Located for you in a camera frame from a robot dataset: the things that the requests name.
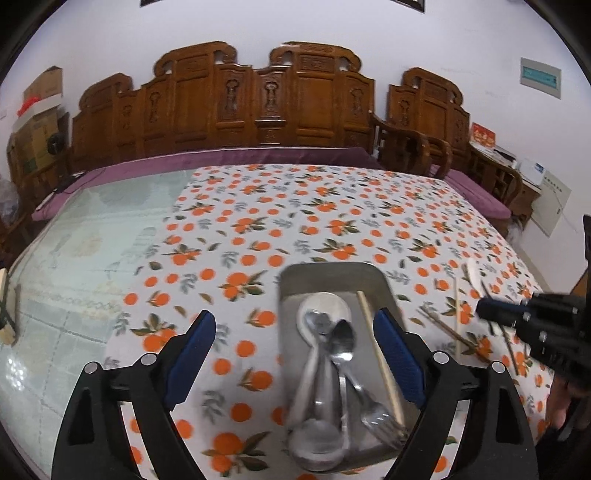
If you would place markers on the metal fork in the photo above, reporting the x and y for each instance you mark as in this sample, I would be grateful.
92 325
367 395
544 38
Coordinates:
378 417

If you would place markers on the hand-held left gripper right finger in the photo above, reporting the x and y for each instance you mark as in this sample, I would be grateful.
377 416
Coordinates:
397 355

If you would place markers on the red plastic item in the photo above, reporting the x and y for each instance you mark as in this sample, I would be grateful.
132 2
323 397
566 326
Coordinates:
28 105

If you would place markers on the white box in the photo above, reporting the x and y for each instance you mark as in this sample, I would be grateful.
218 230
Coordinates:
530 171

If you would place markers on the large cardboard box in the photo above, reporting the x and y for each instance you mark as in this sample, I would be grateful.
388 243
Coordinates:
32 147

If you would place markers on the purple armchair cushion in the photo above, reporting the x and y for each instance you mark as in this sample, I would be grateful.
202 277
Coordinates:
480 196

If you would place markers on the white electrical panel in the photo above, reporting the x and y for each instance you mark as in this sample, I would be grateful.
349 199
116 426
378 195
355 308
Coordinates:
551 201

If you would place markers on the cream block with black band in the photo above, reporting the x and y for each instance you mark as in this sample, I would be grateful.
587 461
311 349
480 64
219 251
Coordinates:
5 323

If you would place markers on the wooden side table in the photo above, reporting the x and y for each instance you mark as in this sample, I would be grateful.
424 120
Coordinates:
508 184

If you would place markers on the red desk calendar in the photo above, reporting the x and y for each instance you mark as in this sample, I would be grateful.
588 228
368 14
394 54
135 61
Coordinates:
483 134

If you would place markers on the light wooden chopstick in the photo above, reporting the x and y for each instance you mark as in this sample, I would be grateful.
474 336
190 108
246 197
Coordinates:
374 337

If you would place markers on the carved wooden armchair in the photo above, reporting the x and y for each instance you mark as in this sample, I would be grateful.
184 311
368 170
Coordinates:
429 120

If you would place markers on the grey wall panel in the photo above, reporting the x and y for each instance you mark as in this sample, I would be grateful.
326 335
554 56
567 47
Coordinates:
541 78

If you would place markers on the white printer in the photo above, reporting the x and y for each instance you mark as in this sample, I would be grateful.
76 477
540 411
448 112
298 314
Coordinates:
498 155

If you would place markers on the dark metal spoon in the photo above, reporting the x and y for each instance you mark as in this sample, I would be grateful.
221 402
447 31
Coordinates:
342 341

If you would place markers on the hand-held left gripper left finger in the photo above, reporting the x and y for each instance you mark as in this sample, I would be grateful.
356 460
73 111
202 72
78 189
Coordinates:
191 360

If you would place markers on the black fan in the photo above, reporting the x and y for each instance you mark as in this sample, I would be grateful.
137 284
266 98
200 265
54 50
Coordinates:
55 144

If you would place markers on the small cardboard box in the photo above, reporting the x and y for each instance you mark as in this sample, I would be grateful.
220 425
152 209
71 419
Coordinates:
44 83

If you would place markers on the large metal spoon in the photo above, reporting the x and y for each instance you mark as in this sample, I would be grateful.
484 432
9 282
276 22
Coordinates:
316 443

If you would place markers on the small metal spoon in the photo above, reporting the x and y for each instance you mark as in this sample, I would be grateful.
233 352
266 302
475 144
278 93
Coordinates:
317 323

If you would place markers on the dark wooden chopstick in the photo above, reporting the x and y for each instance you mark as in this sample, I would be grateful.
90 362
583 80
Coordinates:
510 350
445 333
452 333

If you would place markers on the carved wooden sofa bench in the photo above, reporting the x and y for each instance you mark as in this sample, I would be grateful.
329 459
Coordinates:
203 106

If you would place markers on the white ceramic spoon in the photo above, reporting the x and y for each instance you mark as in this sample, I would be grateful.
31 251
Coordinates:
319 302

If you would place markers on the clear plastic bag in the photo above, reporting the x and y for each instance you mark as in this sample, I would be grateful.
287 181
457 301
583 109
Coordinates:
517 230

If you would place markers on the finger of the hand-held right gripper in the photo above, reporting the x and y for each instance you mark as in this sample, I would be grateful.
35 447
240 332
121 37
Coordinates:
498 310

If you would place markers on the framed peacock flower painting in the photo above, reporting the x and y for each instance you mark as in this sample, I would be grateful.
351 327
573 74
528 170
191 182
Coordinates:
277 2

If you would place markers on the person's right hand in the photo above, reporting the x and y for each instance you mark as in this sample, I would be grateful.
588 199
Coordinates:
558 401

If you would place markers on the rectangular metal tray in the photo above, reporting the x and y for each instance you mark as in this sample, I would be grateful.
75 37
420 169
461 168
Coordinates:
295 281

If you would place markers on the orange print tablecloth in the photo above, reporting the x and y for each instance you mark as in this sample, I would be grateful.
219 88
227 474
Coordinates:
277 221

